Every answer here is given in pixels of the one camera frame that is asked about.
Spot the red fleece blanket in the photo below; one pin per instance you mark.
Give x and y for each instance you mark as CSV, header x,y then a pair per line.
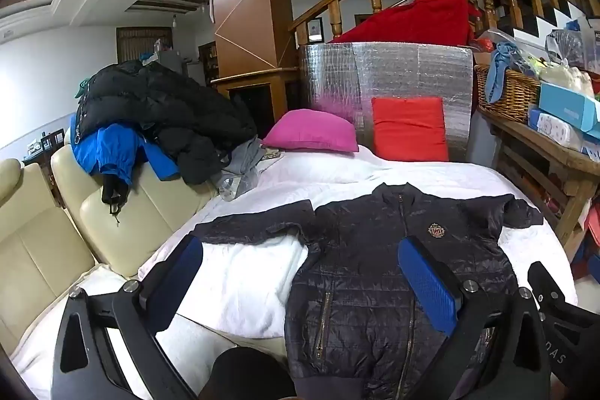
x,y
412,20

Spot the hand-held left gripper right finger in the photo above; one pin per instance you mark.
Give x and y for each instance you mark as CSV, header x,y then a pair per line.
x,y
429,283

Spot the dark wooden door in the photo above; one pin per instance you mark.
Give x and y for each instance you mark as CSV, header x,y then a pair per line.
x,y
140,44

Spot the person's leg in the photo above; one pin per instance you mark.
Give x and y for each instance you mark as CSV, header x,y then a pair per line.
x,y
248,376

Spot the dark quilted jacket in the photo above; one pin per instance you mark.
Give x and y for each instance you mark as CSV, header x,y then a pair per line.
x,y
365,250

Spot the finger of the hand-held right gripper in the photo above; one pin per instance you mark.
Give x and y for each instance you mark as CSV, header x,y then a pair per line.
x,y
546,280

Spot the wooden table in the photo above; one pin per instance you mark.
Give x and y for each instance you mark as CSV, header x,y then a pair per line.
x,y
553,156

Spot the cream leather sofa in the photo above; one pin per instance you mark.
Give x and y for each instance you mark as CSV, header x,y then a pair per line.
x,y
42,250

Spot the framed picture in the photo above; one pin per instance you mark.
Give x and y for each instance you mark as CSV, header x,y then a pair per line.
x,y
315,30

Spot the silver foil insulation panel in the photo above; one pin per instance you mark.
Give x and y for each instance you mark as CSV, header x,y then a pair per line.
x,y
389,72

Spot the light blue box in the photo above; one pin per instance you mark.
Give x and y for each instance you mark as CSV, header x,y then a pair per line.
x,y
567,105

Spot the pile of dark jackets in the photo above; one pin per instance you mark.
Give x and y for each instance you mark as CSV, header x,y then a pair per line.
x,y
154,105

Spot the red pillow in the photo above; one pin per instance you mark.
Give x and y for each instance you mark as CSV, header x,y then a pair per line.
x,y
408,128

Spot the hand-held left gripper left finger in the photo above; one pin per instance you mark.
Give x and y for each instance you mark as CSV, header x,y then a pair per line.
x,y
180,278

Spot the white patterned packet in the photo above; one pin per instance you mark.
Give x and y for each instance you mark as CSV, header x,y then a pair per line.
x,y
555,128

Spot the wooden cabinet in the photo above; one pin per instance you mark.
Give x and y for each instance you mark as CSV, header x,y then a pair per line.
x,y
248,79

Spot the white blanket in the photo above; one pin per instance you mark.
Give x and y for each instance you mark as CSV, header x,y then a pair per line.
x,y
243,278

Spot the blue jacket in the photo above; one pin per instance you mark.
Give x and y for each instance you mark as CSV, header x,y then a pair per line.
x,y
108,147

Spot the grey refrigerator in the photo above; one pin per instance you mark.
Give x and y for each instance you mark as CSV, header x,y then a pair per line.
x,y
171,60

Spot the clear plastic bag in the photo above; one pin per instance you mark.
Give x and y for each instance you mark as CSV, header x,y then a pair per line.
x,y
565,46

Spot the blue cloth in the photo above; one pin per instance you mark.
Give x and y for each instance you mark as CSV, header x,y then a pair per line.
x,y
497,72

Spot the wicker basket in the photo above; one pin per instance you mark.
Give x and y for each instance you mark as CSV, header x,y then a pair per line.
x,y
511,97

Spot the grey garment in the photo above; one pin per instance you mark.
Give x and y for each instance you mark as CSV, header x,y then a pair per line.
x,y
243,161

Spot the pink pillow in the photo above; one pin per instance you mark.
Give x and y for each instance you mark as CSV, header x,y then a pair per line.
x,y
309,130

